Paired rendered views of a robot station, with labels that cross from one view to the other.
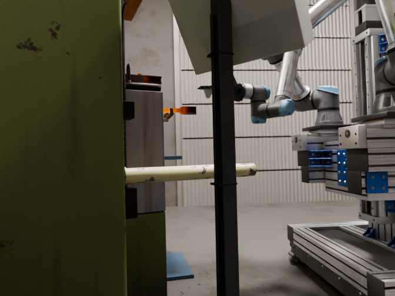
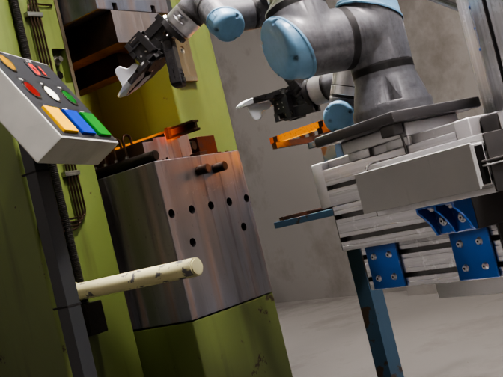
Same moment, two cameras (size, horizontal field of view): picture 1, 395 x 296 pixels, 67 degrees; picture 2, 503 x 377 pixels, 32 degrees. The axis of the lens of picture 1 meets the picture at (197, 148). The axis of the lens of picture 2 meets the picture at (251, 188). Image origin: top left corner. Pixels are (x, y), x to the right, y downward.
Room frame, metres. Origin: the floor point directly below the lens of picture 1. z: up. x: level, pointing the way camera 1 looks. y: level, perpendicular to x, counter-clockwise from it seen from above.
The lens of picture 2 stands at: (0.17, -2.11, 0.69)
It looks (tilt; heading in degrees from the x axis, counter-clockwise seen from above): 2 degrees up; 61
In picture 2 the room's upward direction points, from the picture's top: 14 degrees counter-clockwise
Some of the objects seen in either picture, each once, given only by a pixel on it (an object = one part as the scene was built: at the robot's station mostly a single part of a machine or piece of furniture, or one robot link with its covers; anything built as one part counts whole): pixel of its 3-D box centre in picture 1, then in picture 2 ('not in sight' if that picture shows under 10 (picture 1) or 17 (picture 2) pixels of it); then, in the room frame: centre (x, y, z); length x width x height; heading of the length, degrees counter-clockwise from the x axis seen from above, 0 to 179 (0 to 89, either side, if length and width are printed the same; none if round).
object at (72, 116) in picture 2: not in sight; (77, 123); (0.84, -0.16, 1.01); 0.07 x 0.05 x 0.07; 49
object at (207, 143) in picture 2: not in sight; (193, 150); (1.36, 0.36, 0.95); 0.12 x 0.09 x 0.07; 114
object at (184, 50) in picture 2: not in sight; (181, 56); (1.45, 0.48, 1.27); 0.09 x 0.02 x 0.17; 24
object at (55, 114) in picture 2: not in sight; (58, 120); (0.77, -0.23, 1.01); 0.07 x 0.05 x 0.07; 49
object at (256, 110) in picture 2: not in sight; (254, 109); (1.34, -0.10, 0.98); 0.09 x 0.03 x 0.06; 150
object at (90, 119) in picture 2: not in sight; (93, 126); (0.90, -0.08, 1.01); 0.07 x 0.05 x 0.07; 49
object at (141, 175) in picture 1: (194, 172); (132, 280); (0.94, 0.01, 0.62); 0.44 x 0.05 x 0.05; 114
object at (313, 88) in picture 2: (244, 91); (320, 89); (1.46, -0.24, 0.98); 0.08 x 0.05 x 0.08; 24
